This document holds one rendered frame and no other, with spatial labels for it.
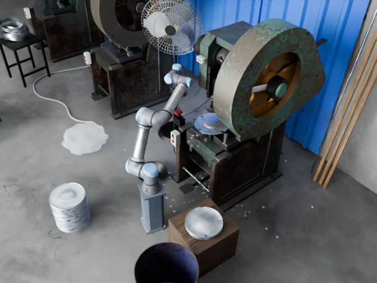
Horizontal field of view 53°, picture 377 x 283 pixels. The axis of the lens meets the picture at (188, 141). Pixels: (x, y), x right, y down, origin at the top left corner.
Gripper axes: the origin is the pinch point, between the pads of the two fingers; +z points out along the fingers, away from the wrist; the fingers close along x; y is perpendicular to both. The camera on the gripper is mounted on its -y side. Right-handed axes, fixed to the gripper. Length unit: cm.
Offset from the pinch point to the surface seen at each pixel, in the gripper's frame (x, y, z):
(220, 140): -7.9, -47.0, 14.3
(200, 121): -4.1, -24.9, 6.5
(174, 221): 55, -69, 50
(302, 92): -56, -80, -31
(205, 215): 33, -80, 47
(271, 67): -24, -73, -60
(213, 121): -13.2, -31.6, 6.0
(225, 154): -5, -58, 21
